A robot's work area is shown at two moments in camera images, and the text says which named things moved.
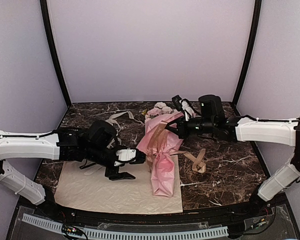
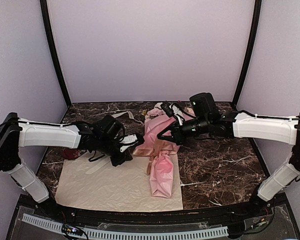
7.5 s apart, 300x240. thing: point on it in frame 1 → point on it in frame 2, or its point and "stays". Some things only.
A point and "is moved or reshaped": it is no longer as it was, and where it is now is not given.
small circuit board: (72, 229) stays
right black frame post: (257, 14) stays
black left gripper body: (109, 172) → (115, 161)
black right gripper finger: (174, 130) → (173, 138)
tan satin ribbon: (158, 148) is moved or reshaped
